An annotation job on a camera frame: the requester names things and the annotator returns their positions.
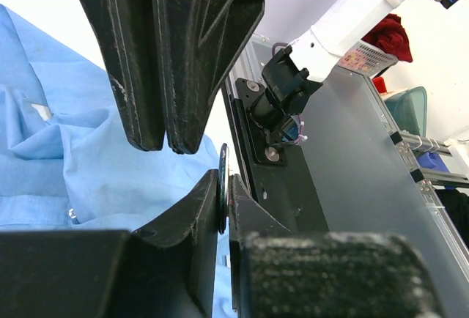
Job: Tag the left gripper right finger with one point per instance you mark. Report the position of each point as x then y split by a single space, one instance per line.
276 273

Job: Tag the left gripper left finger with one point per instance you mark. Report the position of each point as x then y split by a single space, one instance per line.
166 268

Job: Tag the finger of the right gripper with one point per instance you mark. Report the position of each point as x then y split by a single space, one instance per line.
198 43
124 33

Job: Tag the round blue badge pin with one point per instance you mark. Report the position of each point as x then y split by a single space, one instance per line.
222 200

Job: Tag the blue button-up shirt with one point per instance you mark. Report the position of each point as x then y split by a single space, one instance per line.
65 160

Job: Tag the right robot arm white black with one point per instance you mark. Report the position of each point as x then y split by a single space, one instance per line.
330 34

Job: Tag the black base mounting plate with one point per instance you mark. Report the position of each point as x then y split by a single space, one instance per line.
278 178

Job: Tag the white plastic basket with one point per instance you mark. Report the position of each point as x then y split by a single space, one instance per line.
366 59

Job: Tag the dark red cloth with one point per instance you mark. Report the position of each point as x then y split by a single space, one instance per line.
390 36

